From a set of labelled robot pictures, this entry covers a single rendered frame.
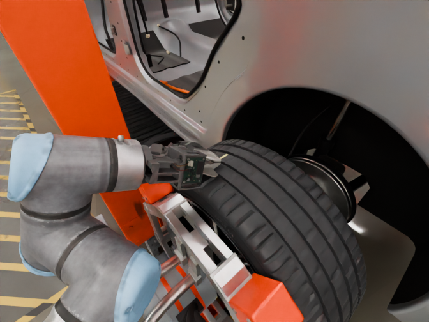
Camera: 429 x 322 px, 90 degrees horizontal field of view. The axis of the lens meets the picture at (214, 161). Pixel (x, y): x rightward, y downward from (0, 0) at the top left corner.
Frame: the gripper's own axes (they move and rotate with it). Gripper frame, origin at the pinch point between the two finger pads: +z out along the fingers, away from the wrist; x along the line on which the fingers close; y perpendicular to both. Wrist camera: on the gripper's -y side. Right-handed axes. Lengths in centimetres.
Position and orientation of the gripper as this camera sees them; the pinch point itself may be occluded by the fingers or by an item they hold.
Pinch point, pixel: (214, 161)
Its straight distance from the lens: 53.4
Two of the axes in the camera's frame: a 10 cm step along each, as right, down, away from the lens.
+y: 6.2, 3.1, -7.2
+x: 2.0, -9.5, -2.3
